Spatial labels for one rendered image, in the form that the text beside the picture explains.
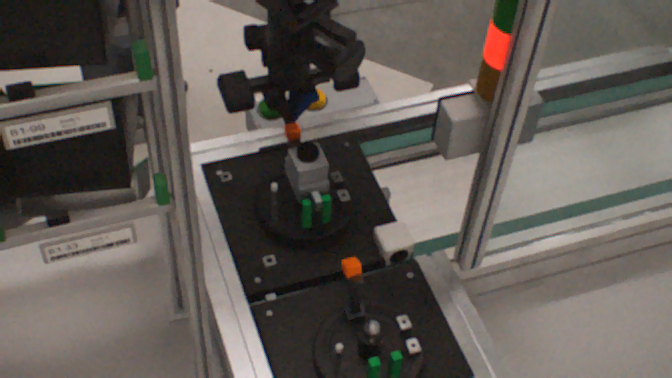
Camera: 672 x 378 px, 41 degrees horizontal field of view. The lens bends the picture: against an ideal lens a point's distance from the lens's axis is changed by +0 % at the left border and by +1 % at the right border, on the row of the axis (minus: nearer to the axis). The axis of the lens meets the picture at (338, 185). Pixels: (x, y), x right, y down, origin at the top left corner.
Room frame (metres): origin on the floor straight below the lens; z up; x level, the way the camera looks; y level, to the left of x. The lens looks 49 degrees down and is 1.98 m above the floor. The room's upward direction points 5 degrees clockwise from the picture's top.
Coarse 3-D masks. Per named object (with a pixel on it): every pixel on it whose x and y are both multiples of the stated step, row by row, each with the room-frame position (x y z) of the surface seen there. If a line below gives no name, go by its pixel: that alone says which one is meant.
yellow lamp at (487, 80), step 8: (488, 64) 0.77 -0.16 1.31; (480, 72) 0.78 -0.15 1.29; (488, 72) 0.77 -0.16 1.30; (496, 72) 0.76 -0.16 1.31; (480, 80) 0.78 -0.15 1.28; (488, 80) 0.77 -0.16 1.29; (496, 80) 0.76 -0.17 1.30; (480, 88) 0.77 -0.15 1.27; (488, 88) 0.77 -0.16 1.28; (496, 88) 0.76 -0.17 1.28; (488, 96) 0.77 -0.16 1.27
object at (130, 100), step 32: (0, 96) 0.65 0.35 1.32; (128, 96) 0.68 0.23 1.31; (128, 128) 0.62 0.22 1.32; (0, 160) 0.55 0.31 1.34; (32, 160) 0.55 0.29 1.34; (64, 160) 0.56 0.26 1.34; (96, 160) 0.56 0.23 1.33; (128, 160) 0.57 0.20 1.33; (0, 192) 0.53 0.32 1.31; (32, 192) 0.54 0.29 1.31; (64, 192) 0.54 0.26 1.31
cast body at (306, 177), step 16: (304, 144) 0.83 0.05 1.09; (288, 160) 0.83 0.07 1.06; (304, 160) 0.81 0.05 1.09; (320, 160) 0.81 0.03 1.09; (288, 176) 0.82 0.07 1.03; (304, 176) 0.79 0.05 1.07; (320, 176) 0.80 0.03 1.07; (304, 192) 0.79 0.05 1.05; (320, 192) 0.79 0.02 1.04; (320, 208) 0.77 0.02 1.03
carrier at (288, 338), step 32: (320, 288) 0.68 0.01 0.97; (384, 288) 0.69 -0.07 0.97; (416, 288) 0.70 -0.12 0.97; (256, 320) 0.63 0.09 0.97; (288, 320) 0.63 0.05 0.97; (320, 320) 0.63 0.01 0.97; (352, 320) 0.62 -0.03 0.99; (384, 320) 0.63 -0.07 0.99; (416, 320) 0.65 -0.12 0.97; (288, 352) 0.58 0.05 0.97; (320, 352) 0.58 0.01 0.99; (352, 352) 0.58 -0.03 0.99; (384, 352) 0.58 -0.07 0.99; (416, 352) 0.58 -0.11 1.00; (448, 352) 0.60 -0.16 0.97
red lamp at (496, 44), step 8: (488, 32) 0.79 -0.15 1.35; (496, 32) 0.77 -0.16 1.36; (488, 40) 0.78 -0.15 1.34; (496, 40) 0.77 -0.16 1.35; (504, 40) 0.76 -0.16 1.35; (488, 48) 0.78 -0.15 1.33; (496, 48) 0.77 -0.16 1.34; (504, 48) 0.76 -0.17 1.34; (488, 56) 0.77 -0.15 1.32; (496, 56) 0.77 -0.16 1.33; (504, 56) 0.76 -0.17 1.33; (496, 64) 0.77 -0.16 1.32
